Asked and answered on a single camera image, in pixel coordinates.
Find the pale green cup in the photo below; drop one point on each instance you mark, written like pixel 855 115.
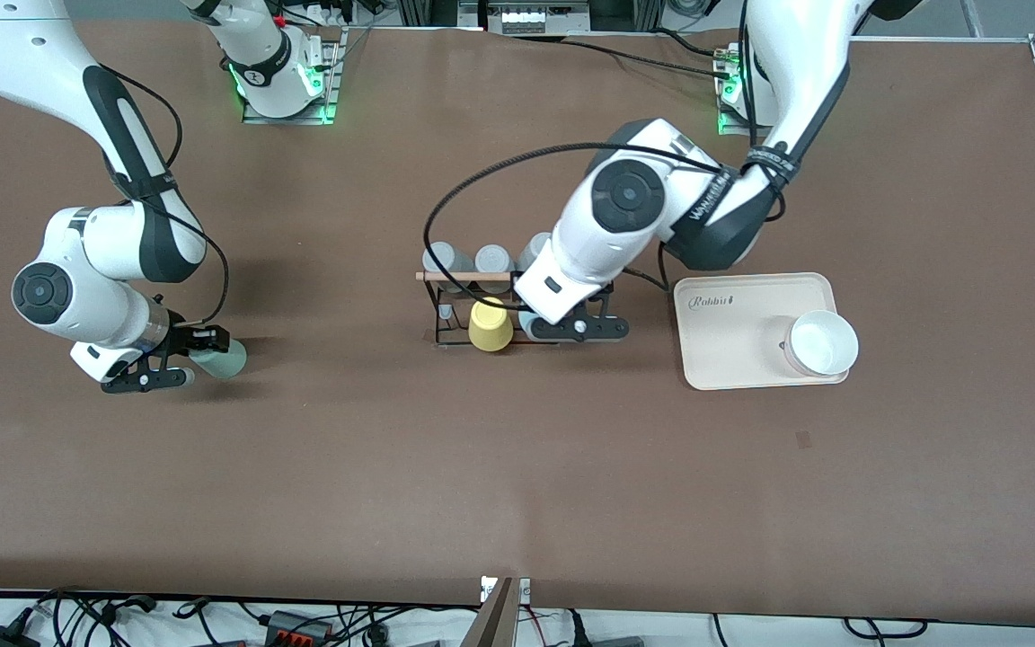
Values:
pixel 225 361

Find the white bowl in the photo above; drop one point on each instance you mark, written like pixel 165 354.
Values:
pixel 823 343

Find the black power adapter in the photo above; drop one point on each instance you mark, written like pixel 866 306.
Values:
pixel 1 638

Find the grey cup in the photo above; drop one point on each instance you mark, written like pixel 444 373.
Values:
pixel 446 256
pixel 534 252
pixel 492 259

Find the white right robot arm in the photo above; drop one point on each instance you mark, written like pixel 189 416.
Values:
pixel 77 296

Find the black box orange buttons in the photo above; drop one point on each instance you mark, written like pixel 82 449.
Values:
pixel 297 626

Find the yellow cup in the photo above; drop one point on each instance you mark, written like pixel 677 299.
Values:
pixel 490 328

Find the white marker tag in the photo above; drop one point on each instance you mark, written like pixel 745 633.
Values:
pixel 525 591

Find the light blue cup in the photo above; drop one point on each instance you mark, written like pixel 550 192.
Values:
pixel 525 320

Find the grey brown stand post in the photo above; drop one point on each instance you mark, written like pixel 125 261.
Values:
pixel 492 620

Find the beige rectangular tray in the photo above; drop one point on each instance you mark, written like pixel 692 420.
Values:
pixel 733 341

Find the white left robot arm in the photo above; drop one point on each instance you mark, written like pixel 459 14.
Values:
pixel 625 193

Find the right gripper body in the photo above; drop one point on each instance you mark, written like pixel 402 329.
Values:
pixel 180 336

